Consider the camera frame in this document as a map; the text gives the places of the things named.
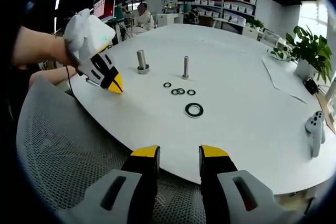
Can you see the small background potted plant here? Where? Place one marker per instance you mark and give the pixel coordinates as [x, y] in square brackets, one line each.
[256, 24]

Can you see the large metal washer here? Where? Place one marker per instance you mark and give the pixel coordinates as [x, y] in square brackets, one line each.
[187, 110]
[147, 67]

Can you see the shelving with white bins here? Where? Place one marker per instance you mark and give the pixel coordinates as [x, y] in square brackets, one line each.
[231, 6]

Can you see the computer monitor, red screen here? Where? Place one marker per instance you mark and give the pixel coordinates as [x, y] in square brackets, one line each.
[105, 5]

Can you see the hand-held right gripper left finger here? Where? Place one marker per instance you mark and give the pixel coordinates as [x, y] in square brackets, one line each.
[115, 195]

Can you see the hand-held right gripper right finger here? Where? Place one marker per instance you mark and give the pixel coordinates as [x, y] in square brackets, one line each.
[231, 195]

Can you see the white low cabinet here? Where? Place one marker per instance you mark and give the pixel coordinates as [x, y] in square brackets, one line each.
[265, 36]

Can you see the person's left hand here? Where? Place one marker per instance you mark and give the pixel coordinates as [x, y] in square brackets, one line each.
[61, 51]

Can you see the small black device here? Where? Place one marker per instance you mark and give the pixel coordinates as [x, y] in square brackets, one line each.
[310, 85]

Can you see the thick metal threaded stud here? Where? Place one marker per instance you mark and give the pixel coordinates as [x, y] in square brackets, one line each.
[141, 57]

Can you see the thin metal threaded stud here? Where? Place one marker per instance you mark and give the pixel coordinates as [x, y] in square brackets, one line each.
[186, 66]

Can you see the potted green plant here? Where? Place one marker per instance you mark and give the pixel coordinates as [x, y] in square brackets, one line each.
[312, 45]

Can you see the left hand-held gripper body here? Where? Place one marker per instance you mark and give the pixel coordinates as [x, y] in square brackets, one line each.
[86, 35]

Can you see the grey mesh chair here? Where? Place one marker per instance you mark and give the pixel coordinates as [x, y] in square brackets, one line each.
[65, 142]

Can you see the white game controller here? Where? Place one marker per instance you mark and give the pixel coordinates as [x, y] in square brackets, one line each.
[315, 132]

